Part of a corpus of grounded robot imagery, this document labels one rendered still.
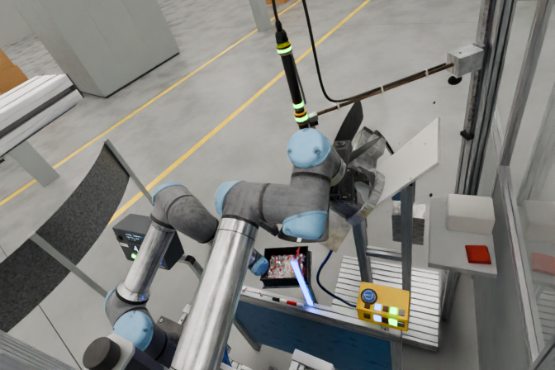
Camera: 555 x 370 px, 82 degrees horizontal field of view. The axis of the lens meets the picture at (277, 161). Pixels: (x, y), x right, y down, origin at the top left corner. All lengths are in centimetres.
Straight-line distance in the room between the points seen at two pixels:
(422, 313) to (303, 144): 182
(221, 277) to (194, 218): 48
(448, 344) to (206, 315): 189
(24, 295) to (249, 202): 224
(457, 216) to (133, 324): 128
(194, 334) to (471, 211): 125
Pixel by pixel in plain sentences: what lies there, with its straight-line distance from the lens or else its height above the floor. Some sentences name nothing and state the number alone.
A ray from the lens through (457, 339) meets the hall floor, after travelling 233.
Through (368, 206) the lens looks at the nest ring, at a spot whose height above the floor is 112.
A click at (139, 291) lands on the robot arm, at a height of 126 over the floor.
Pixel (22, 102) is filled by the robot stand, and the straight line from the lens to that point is 58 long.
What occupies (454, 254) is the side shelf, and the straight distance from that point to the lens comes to 156.
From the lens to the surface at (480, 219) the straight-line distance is 155.
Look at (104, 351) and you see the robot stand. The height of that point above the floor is 157.
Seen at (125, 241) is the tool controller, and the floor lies 119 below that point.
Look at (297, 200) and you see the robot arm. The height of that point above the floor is 175.
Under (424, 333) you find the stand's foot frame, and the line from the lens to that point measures 225.
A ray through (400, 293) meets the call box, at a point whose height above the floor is 107.
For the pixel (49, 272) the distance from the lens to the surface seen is 271.
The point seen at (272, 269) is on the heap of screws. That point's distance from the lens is 159.
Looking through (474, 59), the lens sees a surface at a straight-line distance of 134.
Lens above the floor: 215
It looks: 39 degrees down
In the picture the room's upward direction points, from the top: 19 degrees counter-clockwise
